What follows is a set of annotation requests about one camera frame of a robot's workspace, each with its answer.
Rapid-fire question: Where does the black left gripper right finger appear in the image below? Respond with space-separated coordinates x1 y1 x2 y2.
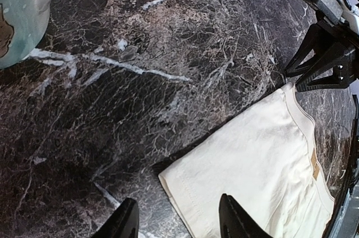
219 194 272 238

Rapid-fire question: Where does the beige boxer underwear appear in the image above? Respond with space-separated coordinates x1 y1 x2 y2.
159 83 334 237

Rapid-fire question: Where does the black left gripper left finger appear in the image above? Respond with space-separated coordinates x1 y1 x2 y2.
91 198 139 238

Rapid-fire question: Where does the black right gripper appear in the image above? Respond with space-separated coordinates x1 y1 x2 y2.
284 0 358 92

